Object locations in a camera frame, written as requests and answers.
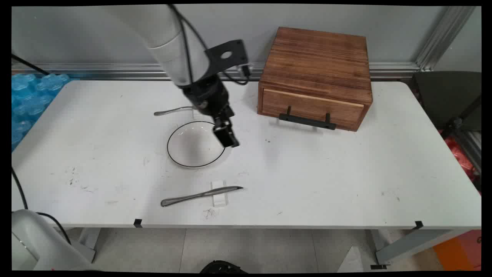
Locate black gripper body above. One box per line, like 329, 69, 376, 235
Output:
179, 74, 236, 121

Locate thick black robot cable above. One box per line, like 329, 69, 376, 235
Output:
12, 4, 253, 245

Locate white bowl with black rim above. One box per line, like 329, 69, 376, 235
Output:
167, 121, 227, 169

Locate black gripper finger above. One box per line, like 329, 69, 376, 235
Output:
213, 115, 231, 132
214, 122, 240, 149

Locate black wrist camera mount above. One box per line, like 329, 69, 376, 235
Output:
204, 39, 253, 78

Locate silver metal fork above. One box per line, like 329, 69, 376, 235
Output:
154, 106, 195, 117

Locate brown wooden drawer cabinet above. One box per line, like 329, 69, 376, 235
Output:
257, 26, 373, 132

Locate aluminium frame bar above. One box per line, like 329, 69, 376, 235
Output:
454, 129, 482, 174

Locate orange box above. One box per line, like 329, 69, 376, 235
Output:
433, 230, 482, 271

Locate blue bubble wrap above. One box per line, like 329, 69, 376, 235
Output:
12, 73, 72, 153

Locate red plastic bag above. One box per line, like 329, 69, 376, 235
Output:
438, 130, 482, 190

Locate slanted aluminium frame post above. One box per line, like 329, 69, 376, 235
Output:
415, 6, 477, 72

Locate black round object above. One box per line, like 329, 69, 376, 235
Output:
199, 260, 249, 274

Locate grey table leg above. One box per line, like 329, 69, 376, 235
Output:
61, 228, 101, 264
370, 229, 472, 270

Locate horizontal aluminium frame rail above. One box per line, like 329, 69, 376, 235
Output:
12, 62, 422, 82

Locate silver metal knife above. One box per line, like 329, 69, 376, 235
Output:
161, 186, 244, 207

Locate thin black cable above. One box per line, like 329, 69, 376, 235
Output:
12, 53, 51, 76

